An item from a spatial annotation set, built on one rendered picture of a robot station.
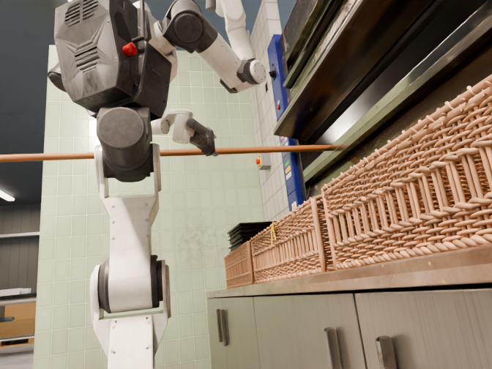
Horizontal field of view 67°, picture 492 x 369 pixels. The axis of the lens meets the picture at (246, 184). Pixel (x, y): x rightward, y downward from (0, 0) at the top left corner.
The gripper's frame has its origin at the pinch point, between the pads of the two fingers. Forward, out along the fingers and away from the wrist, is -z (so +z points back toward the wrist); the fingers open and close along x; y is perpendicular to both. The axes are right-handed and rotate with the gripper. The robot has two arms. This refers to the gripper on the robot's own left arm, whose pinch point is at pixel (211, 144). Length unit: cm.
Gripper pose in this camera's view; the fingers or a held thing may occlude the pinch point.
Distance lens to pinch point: 163.1
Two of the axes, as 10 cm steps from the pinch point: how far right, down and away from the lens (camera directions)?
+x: 1.1, 9.6, -2.7
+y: 9.1, -2.1, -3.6
